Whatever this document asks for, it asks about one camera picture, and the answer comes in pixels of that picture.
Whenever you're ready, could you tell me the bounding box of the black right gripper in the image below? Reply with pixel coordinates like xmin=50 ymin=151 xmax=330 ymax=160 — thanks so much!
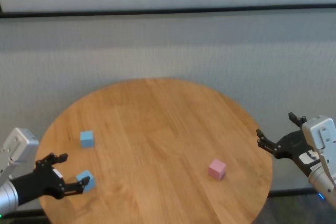
xmin=256 ymin=112 xmax=322 ymax=177

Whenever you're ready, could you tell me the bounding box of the pink wooden cube block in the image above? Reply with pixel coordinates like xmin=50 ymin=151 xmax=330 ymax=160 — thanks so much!
xmin=208 ymin=158 xmax=227 ymax=180

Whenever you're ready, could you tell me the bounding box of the black wall rail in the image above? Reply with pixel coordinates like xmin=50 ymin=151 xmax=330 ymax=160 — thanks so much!
xmin=0 ymin=3 xmax=336 ymax=19

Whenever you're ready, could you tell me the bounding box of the blue wooden cube block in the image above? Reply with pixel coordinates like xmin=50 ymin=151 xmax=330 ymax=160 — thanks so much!
xmin=75 ymin=170 xmax=97 ymax=193
xmin=80 ymin=130 xmax=95 ymax=148

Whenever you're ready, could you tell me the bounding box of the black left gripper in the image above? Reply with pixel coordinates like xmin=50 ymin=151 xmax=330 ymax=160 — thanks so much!
xmin=10 ymin=152 xmax=90 ymax=206

